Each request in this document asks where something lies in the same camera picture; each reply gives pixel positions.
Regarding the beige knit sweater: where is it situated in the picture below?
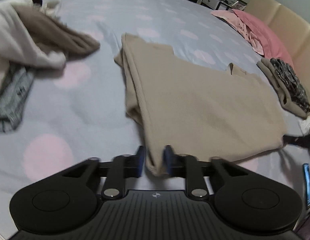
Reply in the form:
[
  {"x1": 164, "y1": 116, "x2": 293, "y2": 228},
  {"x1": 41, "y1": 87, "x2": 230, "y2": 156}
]
[{"x1": 114, "y1": 33, "x2": 287, "y2": 176}]

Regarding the polka dot bed sheet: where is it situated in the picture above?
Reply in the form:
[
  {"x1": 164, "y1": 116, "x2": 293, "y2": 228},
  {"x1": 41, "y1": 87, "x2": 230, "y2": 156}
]
[{"x1": 0, "y1": 0, "x2": 310, "y2": 239}]

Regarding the olive folded garment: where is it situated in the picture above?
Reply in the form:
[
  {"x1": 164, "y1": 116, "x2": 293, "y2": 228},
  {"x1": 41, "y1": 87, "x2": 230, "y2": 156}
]
[{"x1": 257, "y1": 58, "x2": 308, "y2": 119}]

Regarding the grey patterned garment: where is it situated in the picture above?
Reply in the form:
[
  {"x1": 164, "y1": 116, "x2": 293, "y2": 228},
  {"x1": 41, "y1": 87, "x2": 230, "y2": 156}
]
[{"x1": 0, "y1": 63, "x2": 36, "y2": 133}]

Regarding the dark patterned garment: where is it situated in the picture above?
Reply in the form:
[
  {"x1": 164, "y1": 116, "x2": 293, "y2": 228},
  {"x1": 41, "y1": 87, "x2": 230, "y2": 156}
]
[{"x1": 270, "y1": 58, "x2": 310, "y2": 114}]

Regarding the pink pillow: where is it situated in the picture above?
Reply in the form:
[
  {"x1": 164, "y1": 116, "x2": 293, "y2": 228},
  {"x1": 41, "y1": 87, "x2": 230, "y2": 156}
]
[{"x1": 233, "y1": 9, "x2": 294, "y2": 68}]

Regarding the pink shirt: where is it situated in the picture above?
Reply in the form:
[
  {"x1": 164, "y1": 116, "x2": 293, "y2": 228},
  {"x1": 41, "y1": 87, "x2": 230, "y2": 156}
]
[{"x1": 211, "y1": 10, "x2": 264, "y2": 56}]

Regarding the brown garment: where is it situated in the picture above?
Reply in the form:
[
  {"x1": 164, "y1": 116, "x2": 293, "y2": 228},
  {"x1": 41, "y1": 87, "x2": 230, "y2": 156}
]
[{"x1": 14, "y1": 5, "x2": 100, "y2": 56}]

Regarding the white nightstand box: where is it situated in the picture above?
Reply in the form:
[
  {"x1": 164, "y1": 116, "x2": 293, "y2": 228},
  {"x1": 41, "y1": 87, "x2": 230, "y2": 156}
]
[{"x1": 201, "y1": 0, "x2": 220, "y2": 10}]

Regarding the white garment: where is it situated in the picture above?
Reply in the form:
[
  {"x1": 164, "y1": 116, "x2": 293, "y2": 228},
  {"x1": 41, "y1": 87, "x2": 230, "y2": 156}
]
[{"x1": 0, "y1": 0, "x2": 66, "y2": 90}]

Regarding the beige padded headboard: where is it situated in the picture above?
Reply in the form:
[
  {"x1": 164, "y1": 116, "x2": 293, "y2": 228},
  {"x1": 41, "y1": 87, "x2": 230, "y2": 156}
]
[{"x1": 244, "y1": 0, "x2": 310, "y2": 117}]

